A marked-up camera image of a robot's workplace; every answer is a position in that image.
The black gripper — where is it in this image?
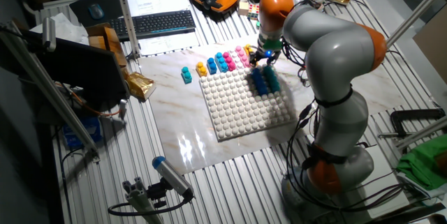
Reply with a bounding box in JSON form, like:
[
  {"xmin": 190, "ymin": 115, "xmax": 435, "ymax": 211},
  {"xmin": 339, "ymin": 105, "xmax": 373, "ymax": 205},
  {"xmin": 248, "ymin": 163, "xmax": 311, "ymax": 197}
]
[{"xmin": 249, "ymin": 47, "xmax": 281, "ymax": 68}]

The dark blue four-stud block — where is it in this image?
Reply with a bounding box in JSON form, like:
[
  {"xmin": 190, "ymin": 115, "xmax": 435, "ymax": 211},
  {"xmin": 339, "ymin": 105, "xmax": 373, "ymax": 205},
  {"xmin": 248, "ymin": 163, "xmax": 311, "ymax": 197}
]
[{"xmin": 251, "ymin": 66, "xmax": 270, "ymax": 96}]

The teal four-stud block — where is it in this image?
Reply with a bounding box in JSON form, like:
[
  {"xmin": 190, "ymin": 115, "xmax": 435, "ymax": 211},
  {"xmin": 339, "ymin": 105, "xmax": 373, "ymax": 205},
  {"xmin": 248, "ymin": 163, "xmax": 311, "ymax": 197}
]
[{"xmin": 262, "ymin": 65, "xmax": 281, "ymax": 94}]

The light pink four-stud block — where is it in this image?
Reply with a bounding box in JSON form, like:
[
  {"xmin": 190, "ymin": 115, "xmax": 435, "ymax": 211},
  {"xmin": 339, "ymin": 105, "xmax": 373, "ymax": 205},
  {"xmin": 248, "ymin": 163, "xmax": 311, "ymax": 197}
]
[{"xmin": 234, "ymin": 45, "xmax": 251, "ymax": 68}]

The white four-stud block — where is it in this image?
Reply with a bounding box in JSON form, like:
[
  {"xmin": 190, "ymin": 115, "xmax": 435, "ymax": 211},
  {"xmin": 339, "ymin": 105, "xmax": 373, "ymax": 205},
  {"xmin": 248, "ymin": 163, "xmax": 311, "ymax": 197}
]
[{"xmin": 229, "ymin": 49, "xmax": 245, "ymax": 70}]

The magenta three-stud block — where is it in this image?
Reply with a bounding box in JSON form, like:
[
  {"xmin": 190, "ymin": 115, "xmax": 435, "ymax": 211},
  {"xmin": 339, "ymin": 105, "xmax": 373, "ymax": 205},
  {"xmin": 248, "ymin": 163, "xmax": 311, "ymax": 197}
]
[{"xmin": 222, "ymin": 51, "xmax": 237, "ymax": 73}]

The light blue three-stud block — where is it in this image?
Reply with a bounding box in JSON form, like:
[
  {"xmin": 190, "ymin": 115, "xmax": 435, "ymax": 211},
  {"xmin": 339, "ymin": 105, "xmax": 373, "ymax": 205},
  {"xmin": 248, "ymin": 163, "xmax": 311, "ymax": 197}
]
[{"xmin": 214, "ymin": 52, "xmax": 230, "ymax": 74}]

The dark blue two-stud block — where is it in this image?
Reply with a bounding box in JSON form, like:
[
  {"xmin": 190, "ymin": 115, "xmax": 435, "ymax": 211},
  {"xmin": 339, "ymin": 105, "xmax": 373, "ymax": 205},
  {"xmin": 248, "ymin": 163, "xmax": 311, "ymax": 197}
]
[{"xmin": 206, "ymin": 57, "xmax": 218, "ymax": 75}]

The Rubik's cube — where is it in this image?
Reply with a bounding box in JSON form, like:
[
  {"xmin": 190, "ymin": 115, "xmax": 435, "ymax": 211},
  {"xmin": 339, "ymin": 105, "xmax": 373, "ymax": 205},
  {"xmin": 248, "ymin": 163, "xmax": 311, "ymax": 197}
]
[{"xmin": 247, "ymin": 3, "xmax": 261, "ymax": 21}]

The white studded baseplate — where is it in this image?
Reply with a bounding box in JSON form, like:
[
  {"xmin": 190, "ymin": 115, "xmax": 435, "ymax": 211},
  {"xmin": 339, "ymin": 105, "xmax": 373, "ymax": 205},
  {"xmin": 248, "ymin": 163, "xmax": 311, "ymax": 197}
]
[{"xmin": 198, "ymin": 66, "xmax": 297, "ymax": 143}]

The yellow two-stud block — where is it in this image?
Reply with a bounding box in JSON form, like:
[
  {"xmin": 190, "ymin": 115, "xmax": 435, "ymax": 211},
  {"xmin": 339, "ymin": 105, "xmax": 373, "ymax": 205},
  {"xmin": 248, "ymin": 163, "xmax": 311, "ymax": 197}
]
[{"xmin": 195, "ymin": 61, "xmax": 208, "ymax": 78}]

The teal two-stud block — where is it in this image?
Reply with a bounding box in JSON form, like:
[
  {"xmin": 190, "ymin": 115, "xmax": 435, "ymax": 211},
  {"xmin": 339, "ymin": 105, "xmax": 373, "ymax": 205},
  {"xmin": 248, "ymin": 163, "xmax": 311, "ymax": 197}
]
[{"xmin": 180, "ymin": 66, "xmax": 193, "ymax": 84}]

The marble pattern board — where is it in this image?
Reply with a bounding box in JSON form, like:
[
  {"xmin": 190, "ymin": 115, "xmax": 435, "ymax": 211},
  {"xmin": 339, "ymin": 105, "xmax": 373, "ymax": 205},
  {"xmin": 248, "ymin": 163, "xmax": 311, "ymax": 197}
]
[{"xmin": 138, "ymin": 30, "xmax": 408, "ymax": 177}]

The black computer keyboard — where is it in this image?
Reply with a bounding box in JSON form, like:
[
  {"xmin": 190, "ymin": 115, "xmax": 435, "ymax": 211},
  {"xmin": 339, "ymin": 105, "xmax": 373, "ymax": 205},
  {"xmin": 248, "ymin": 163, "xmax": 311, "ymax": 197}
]
[{"xmin": 104, "ymin": 9, "xmax": 197, "ymax": 43}]

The gold foil bag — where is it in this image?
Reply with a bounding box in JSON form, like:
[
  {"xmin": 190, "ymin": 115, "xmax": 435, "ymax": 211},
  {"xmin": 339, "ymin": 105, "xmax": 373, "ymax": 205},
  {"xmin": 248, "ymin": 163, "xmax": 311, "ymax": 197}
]
[{"xmin": 125, "ymin": 71, "xmax": 157, "ymax": 101}]

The brown cardboard box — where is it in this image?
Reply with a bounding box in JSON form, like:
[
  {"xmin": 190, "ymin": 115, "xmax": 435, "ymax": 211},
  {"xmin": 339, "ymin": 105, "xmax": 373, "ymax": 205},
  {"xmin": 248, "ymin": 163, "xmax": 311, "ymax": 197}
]
[{"xmin": 85, "ymin": 22, "xmax": 129, "ymax": 68}]

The black clamp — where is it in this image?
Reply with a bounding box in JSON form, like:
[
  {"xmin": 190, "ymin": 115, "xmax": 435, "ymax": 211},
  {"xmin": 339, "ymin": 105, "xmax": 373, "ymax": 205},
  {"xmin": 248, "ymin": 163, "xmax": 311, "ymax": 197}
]
[{"xmin": 390, "ymin": 107, "xmax": 447, "ymax": 137}]

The black mouse pad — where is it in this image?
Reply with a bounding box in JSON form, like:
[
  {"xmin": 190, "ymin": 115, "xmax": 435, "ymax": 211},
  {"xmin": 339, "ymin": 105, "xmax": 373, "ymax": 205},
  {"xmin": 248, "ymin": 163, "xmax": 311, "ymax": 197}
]
[{"xmin": 68, "ymin": 0, "xmax": 125, "ymax": 28}]

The brown cardboard sheet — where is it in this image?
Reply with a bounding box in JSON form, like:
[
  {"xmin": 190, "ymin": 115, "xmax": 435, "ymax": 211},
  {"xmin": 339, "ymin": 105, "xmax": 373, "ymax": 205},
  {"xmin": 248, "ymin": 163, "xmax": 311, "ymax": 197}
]
[{"xmin": 413, "ymin": 6, "xmax": 447, "ymax": 85}]

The dark computer mouse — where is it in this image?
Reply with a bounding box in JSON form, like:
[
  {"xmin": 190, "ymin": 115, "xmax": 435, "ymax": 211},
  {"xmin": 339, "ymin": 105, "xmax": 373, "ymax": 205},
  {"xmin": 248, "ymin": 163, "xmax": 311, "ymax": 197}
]
[{"xmin": 87, "ymin": 3, "xmax": 105, "ymax": 21}]

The black monitor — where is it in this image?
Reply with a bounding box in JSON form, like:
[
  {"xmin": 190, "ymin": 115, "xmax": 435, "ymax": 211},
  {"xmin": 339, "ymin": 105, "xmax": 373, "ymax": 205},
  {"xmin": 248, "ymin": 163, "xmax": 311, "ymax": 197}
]
[{"xmin": 0, "ymin": 30, "xmax": 131, "ymax": 105}]

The green cloth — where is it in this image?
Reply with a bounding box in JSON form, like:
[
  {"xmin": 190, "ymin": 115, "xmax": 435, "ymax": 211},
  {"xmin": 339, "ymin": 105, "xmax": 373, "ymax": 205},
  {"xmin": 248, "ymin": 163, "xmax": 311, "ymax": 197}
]
[{"xmin": 396, "ymin": 135, "xmax": 447, "ymax": 191}]

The blue packet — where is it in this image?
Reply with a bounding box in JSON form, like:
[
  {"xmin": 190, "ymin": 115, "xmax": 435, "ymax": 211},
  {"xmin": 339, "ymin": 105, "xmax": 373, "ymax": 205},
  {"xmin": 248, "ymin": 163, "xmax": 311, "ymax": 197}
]
[{"xmin": 62, "ymin": 115, "xmax": 103, "ymax": 150}]

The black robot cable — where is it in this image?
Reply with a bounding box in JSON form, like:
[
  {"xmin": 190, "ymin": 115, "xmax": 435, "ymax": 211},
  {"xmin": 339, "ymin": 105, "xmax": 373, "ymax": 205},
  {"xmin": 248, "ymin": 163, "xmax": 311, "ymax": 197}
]
[
  {"xmin": 284, "ymin": 35, "xmax": 406, "ymax": 214},
  {"xmin": 284, "ymin": 38, "xmax": 406, "ymax": 214}
]

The aluminium frame strut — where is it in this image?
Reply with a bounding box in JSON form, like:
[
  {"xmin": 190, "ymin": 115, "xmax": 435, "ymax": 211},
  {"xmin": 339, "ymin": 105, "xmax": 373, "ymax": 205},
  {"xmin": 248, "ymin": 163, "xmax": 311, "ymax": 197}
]
[
  {"xmin": 0, "ymin": 20, "xmax": 101, "ymax": 164},
  {"xmin": 112, "ymin": 0, "xmax": 141, "ymax": 59},
  {"xmin": 396, "ymin": 115, "xmax": 447, "ymax": 150},
  {"xmin": 387, "ymin": 0, "xmax": 447, "ymax": 47}
]

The silver camera blue end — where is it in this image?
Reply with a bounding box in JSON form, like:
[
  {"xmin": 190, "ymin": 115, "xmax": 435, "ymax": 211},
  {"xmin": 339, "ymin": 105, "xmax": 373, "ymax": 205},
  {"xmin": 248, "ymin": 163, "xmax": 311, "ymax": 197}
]
[{"xmin": 152, "ymin": 156, "xmax": 195, "ymax": 200}]

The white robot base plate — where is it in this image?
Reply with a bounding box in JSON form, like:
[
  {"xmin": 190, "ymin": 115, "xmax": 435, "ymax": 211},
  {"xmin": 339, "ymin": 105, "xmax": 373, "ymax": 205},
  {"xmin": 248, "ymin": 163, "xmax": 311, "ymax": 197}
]
[{"xmin": 349, "ymin": 143, "xmax": 410, "ymax": 220}]

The orange cable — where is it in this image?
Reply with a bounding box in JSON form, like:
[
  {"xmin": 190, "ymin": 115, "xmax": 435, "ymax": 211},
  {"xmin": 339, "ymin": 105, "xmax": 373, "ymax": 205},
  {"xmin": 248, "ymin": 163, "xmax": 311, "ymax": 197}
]
[{"xmin": 55, "ymin": 82, "xmax": 122, "ymax": 117}]

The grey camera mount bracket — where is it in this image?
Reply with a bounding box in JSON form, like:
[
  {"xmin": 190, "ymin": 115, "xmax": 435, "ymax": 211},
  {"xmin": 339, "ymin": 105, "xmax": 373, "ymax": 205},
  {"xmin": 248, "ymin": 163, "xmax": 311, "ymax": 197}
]
[{"xmin": 122, "ymin": 177, "xmax": 165, "ymax": 224}]

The black camera cable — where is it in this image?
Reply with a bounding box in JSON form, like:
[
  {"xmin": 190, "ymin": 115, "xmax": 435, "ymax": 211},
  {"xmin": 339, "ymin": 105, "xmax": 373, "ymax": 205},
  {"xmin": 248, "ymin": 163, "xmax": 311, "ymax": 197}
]
[{"xmin": 107, "ymin": 195, "xmax": 193, "ymax": 217}]

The silver camera on strut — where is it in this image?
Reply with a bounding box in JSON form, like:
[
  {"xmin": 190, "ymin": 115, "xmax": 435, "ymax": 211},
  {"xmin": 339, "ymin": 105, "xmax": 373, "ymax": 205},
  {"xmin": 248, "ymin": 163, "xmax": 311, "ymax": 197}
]
[{"xmin": 41, "ymin": 16, "xmax": 57, "ymax": 53}]

